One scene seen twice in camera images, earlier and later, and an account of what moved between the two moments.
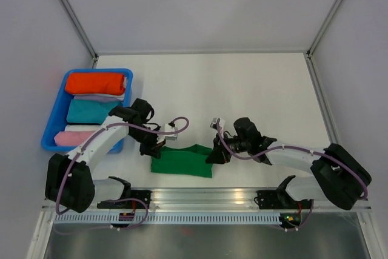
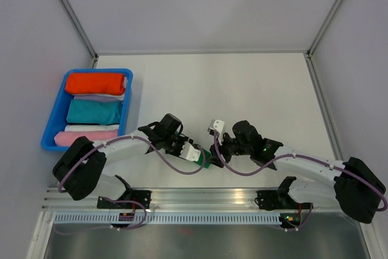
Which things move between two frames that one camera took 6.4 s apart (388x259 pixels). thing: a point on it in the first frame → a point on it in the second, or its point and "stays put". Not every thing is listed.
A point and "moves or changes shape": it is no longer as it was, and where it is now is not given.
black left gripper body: x=148 y=142 → x=174 y=144
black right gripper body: x=237 y=145 stays put
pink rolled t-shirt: x=71 y=138 stays put
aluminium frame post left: x=73 y=13 stays put
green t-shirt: x=190 y=160 moves or changes shape
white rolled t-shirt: x=82 y=127 stays put
